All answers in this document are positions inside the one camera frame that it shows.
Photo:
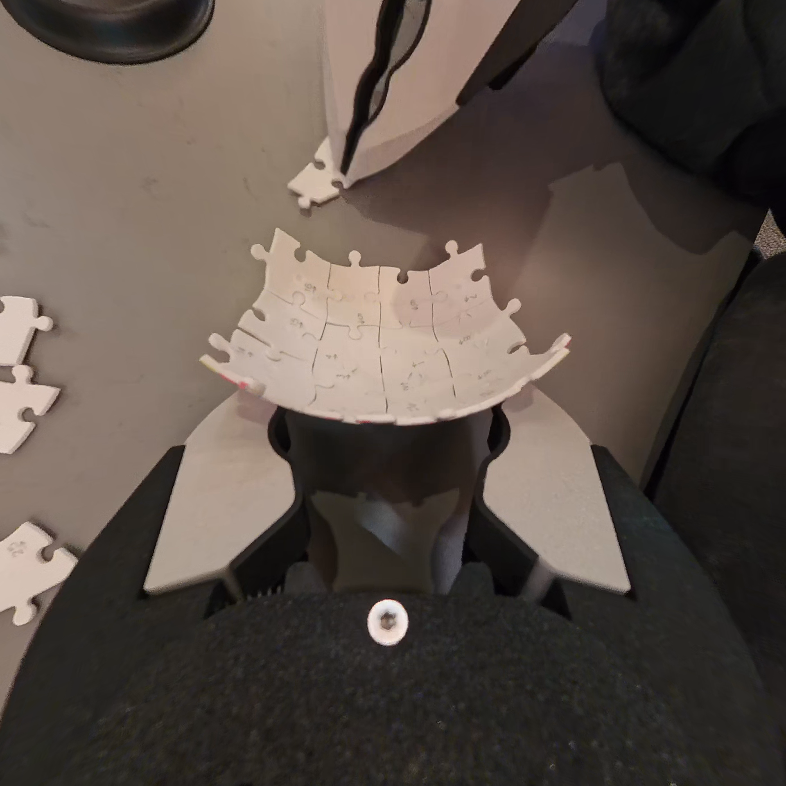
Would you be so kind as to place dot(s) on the person's dark trousers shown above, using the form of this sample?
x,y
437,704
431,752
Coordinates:
x,y
725,430

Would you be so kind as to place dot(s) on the assembled curved puzzle ball section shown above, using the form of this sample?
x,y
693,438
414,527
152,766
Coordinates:
x,y
380,356

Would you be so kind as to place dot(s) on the single white puzzle piece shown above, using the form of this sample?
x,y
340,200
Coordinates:
x,y
313,181

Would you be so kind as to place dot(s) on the pile of white puzzle pieces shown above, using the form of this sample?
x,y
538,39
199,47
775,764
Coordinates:
x,y
19,405

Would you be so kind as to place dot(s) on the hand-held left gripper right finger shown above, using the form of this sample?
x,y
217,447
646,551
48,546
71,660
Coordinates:
x,y
547,502

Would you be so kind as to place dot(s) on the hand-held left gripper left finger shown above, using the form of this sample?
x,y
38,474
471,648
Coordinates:
x,y
227,502

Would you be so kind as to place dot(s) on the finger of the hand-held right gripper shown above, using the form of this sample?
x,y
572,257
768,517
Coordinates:
x,y
442,67
343,60

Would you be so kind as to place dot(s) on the black round puzzle stand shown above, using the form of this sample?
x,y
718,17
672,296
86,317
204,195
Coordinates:
x,y
110,37

